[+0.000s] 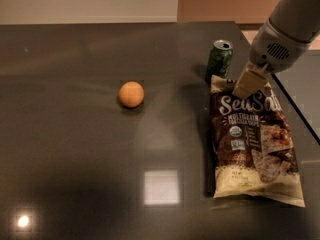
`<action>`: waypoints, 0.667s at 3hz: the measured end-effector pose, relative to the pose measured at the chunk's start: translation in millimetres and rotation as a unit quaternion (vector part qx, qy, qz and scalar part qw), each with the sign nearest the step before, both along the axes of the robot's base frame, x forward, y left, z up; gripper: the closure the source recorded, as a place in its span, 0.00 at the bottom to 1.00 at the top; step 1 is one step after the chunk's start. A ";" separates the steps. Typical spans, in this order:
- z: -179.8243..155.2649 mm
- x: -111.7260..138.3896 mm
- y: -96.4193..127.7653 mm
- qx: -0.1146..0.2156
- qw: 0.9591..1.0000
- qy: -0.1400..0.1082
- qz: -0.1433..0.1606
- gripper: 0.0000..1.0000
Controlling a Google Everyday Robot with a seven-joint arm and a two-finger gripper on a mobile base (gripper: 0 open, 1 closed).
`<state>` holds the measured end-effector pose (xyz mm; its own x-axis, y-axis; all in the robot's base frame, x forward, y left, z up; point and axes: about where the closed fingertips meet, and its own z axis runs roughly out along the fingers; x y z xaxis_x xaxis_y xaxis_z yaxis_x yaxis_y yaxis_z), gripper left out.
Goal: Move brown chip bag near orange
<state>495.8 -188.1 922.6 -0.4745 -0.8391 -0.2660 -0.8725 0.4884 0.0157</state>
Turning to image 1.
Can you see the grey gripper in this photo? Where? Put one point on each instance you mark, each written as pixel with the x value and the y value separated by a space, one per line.
pixel 270 52

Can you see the brown sea salt chip bag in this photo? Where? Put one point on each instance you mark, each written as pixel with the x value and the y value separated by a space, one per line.
pixel 253 145

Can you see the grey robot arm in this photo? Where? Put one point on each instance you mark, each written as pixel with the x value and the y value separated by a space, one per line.
pixel 298 19

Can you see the green soda can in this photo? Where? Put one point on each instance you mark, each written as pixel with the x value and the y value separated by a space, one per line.
pixel 220 57

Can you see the orange fruit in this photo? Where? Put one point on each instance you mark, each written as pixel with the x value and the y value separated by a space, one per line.
pixel 131 94

